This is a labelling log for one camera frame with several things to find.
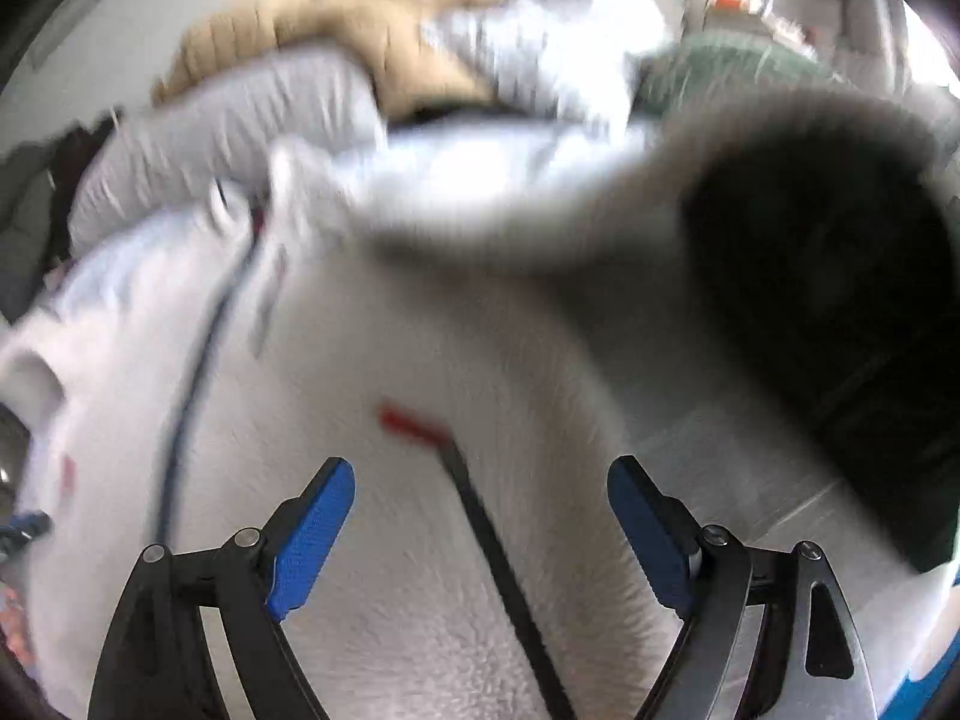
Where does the white fleece jacket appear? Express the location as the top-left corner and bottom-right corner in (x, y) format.
(0, 88), (960, 720)

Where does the grey pillow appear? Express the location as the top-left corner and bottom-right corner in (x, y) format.
(68, 43), (387, 259)

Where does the light blue checked duvet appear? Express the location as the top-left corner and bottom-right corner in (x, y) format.
(334, 119), (661, 218)

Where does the green coral pattern cushion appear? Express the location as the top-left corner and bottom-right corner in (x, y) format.
(635, 31), (848, 115)

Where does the white printed pillow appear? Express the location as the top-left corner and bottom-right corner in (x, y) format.
(420, 0), (674, 133)

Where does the tan knitted blanket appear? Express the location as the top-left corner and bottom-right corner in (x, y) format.
(151, 0), (500, 122)

